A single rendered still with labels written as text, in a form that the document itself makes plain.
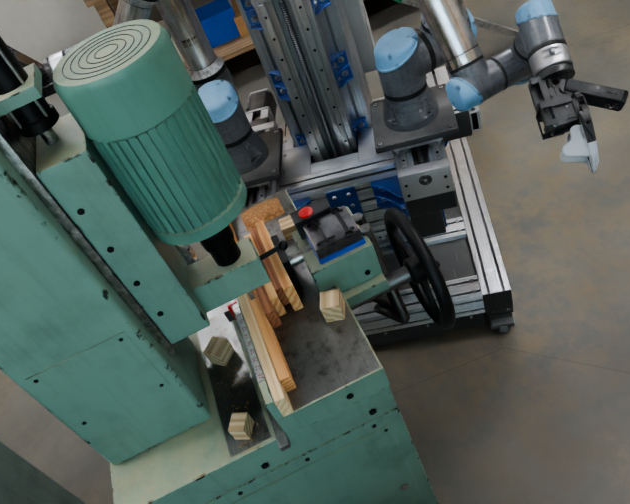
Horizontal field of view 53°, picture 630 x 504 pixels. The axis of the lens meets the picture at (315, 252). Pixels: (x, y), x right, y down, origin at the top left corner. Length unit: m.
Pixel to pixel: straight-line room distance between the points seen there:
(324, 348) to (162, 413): 0.34
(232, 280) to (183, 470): 0.38
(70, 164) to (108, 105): 0.11
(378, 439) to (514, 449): 0.74
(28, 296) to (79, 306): 0.08
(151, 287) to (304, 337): 0.31
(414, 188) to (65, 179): 0.99
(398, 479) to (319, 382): 0.46
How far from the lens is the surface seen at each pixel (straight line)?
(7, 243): 0.98
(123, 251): 1.05
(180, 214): 1.01
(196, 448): 1.31
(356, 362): 1.15
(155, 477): 1.33
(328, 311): 1.20
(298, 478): 1.38
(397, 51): 1.64
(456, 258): 2.20
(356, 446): 1.36
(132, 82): 0.89
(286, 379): 1.14
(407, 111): 1.71
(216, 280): 1.17
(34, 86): 0.94
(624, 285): 2.36
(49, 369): 1.15
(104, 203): 0.99
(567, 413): 2.08
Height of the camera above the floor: 1.83
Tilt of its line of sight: 43 degrees down
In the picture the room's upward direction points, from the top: 24 degrees counter-clockwise
